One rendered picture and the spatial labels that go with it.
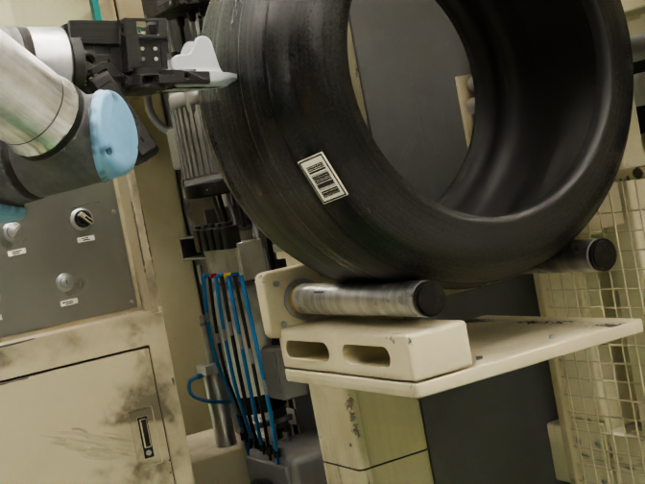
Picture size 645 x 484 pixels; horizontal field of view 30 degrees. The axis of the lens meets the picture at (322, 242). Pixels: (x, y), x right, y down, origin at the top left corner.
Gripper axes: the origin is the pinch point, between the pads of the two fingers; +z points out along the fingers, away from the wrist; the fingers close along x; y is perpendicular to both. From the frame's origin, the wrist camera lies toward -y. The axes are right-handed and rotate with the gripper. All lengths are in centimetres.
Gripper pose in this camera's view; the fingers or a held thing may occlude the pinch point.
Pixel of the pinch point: (226, 83)
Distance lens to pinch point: 149.2
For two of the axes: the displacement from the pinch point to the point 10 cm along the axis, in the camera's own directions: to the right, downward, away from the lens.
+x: -4.7, 0.4, 8.8
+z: 8.8, -0.7, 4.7
